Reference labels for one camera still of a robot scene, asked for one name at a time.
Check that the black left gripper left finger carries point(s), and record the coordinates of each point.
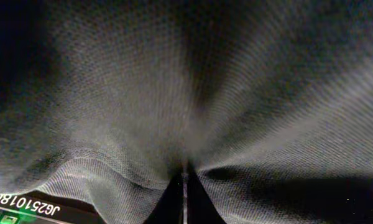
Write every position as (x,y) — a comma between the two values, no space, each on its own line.
(169,209)

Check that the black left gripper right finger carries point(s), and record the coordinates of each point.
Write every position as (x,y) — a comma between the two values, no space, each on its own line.
(200,209)

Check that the black polo shirt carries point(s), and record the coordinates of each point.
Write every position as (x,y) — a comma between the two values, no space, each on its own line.
(269,102)

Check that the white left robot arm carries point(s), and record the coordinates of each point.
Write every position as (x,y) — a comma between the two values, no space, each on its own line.
(34,210)

